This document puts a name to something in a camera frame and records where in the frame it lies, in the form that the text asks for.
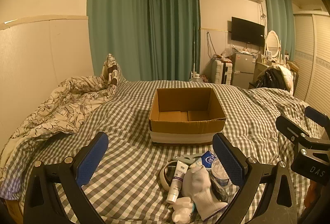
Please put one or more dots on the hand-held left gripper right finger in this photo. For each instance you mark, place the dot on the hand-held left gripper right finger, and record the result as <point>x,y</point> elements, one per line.
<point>228,162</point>

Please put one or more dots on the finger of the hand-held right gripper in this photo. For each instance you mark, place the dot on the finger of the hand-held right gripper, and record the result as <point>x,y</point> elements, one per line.
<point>291,128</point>
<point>318,118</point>

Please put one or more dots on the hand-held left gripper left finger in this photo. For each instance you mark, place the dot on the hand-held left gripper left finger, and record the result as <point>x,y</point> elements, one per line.
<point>91,159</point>

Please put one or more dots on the clear plastic bottle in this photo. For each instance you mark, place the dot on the clear plastic bottle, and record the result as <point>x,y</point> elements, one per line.
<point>219,175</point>

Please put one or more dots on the blue tissue packet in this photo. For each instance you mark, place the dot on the blue tissue packet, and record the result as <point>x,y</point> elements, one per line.
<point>208,159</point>

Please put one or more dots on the white sock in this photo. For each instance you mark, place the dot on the white sock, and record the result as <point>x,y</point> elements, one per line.
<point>201,188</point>

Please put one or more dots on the grey plastic hanger clip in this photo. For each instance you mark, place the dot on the grey plastic hanger clip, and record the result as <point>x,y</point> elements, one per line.
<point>184,157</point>

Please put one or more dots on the white cream tube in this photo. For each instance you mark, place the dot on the white cream tube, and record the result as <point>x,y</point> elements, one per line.
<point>178,177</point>

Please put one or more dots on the cardboard box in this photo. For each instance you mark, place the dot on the cardboard box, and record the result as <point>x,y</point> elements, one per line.
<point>185,126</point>

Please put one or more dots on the white tape roll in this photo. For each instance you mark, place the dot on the white tape roll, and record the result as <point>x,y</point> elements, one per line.
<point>162,175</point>

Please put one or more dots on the white plush toy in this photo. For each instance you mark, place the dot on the white plush toy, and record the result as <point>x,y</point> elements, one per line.
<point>181,211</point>

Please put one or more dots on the grey checked bed sheet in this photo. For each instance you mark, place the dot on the grey checked bed sheet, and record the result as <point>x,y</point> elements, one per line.
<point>129,136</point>

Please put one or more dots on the white garment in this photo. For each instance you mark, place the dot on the white garment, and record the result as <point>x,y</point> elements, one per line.
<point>287,76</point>

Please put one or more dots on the black clothing pile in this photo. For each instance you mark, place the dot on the black clothing pile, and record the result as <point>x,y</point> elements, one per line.
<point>269,78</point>

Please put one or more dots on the white louvred wardrobe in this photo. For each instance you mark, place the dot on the white louvred wardrobe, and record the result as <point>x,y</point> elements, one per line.
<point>313,59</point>

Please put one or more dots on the floral quilt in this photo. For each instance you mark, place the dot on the floral quilt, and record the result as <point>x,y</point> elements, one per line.
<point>56,108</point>

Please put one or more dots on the small grey fridge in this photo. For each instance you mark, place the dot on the small grey fridge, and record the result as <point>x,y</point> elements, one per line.
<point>242,69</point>

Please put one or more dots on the oval white mirror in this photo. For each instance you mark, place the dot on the oval white mirror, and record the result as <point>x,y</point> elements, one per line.
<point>272,42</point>

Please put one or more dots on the white suitcase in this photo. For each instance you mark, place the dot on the white suitcase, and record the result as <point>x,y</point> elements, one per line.
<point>219,70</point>

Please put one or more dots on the clear plastic bag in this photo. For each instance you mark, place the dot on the clear plastic bag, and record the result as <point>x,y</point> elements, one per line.
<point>228,51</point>

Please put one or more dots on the narrow green curtain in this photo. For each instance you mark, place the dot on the narrow green curtain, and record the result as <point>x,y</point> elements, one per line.
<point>279,20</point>

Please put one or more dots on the wide green curtain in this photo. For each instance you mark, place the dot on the wide green curtain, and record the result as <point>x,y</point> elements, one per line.
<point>116,20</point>

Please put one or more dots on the green pleated curtain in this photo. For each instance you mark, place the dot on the green pleated curtain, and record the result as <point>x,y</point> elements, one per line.
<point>172,25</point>

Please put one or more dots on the black wall television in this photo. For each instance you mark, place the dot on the black wall television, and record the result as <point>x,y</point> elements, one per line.
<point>247,31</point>

